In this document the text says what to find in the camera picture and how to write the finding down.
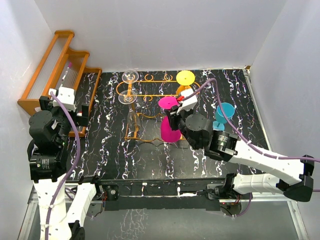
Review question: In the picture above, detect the pink plastic wine glass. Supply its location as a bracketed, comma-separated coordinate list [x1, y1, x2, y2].
[158, 96, 182, 143]

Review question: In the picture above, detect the blue plastic wine glass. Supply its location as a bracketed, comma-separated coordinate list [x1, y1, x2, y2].
[213, 102, 235, 131]

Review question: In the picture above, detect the yellow plastic wine glass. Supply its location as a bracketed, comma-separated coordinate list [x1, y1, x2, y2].
[176, 70, 196, 95]

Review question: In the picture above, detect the tall clear wine glass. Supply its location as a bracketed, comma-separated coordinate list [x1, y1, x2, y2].
[122, 70, 142, 109]

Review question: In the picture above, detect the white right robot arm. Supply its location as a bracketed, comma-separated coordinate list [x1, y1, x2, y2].
[165, 106, 315, 202]

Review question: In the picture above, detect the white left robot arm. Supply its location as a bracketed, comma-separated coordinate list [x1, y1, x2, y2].
[27, 96, 104, 240]

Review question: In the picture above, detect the orange wooden shelf rack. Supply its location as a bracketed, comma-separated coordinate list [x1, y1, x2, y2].
[17, 30, 103, 138]

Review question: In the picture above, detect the pink cap marker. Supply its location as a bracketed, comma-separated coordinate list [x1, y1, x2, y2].
[60, 62, 72, 87]

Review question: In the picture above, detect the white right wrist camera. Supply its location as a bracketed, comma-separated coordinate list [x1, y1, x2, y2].
[176, 88, 198, 115]

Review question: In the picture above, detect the gold wire wine glass rack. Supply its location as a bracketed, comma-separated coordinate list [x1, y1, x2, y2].
[116, 72, 200, 143]

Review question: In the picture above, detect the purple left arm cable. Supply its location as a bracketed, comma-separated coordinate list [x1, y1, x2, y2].
[44, 90, 101, 240]

